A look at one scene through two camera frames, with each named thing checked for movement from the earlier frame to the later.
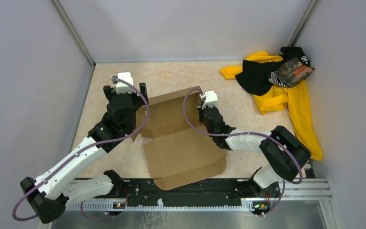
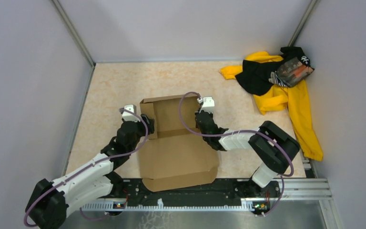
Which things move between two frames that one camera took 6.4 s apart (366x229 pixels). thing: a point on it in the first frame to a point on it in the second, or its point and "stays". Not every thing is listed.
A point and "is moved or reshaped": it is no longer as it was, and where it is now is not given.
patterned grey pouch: (290, 72) stays
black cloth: (254, 77) stays
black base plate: (238, 190) stays
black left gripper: (109, 93) to (150, 124)
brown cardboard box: (179, 148) is moved or reshaped
